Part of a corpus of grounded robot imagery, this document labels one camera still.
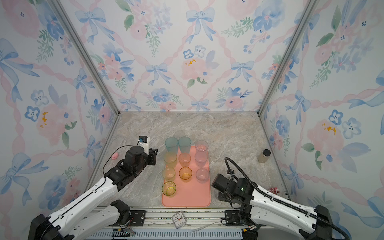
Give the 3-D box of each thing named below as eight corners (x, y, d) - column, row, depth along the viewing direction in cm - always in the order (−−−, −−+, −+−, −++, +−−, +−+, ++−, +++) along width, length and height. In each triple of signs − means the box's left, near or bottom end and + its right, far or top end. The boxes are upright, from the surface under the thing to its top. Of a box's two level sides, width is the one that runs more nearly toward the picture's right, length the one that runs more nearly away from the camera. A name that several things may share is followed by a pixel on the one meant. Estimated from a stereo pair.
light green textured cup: (163, 181, 87) (161, 175, 81) (165, 173, 91) (162, 167, 84) (175, 181, 88) (174, 175, 81) (176, 173, 91) (174, 167, 84)
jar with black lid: (258, 163, 95) (264, 155, 87) (256, 157, 98) (262, 148, 90) (265, 163, 95) (272, 155, 87) (263, 157, 98) (269, 148, 90)
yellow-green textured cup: (165, 167, 92) (163, 161, 86) (167, 153, 98) (165, 146, 92) (177, 167, 92) (176, 161, 86) (178, 153, 98) (177, 146, 92)
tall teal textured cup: (167, 154, 98) (164, 145, 90) (168, 146, 102) (165, 136, 94) (178, 154, 98) (176, 146, 90) (178, 146, 102) (177, 136, 94)
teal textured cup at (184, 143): (179, 153, 99) (177, 144, 90) (179, 146, 103) (178, 136, 94) (191, 153, 99) (190, 144, 90) (191, 146, 103) (190, 136, 94)
